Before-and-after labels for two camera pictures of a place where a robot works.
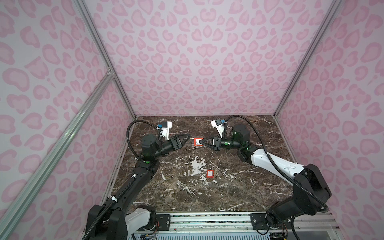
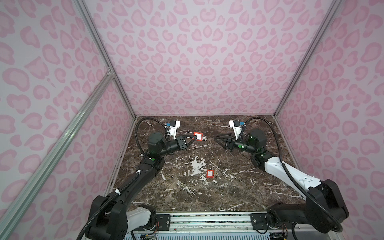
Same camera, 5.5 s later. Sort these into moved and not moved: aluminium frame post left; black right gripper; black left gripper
Moved: black right gripper
Not moved: aluminium frame post left; black left gripper
